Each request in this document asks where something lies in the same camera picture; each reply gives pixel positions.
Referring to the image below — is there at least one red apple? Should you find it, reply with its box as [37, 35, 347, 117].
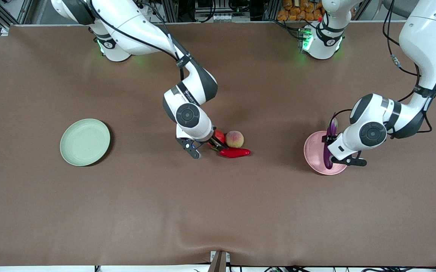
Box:
[210, 130, 226, 151]

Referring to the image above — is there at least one purple eggplant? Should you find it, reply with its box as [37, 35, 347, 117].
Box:
[324, 112, 339, 170]

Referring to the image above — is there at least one red chili pepper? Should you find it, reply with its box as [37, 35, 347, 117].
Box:
[218, 146, 251, 158]

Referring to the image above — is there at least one yellow pink peach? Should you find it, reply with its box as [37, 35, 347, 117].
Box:
[225, 130, 245, 148]

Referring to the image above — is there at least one pink round plate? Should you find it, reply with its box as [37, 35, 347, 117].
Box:
[304, 131, 348, 176]

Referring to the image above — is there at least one brown table cloth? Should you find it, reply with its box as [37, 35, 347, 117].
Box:
[0, 21, 436, 267]

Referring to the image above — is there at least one green round plate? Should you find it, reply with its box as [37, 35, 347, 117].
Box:
[60, 119, 111, 167]

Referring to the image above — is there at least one pile of orange items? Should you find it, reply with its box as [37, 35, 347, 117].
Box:
[277, 0, 325, 22]

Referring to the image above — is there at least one dark equipment rack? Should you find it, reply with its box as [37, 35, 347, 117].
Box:
[176, 0, 279, 22]

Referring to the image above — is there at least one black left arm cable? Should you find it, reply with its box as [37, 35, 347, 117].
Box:
[331, 0, 433, 134]

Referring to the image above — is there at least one grey metal bracket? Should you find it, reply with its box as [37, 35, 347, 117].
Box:
[208, 250, 231, 272]

